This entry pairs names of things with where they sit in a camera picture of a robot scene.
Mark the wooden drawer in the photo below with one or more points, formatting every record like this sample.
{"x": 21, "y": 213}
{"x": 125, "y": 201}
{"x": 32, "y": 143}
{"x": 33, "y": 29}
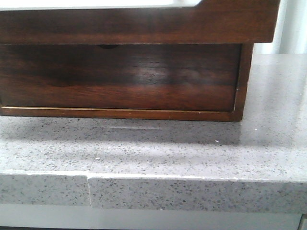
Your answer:
{"x": 209, "y": 22}
{"x": 120, "y": 81}

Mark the dark wooden drawer cabinet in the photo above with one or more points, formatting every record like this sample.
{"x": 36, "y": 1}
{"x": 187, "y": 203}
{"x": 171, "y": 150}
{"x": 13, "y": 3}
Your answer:
{"x": 243, "y": 83}

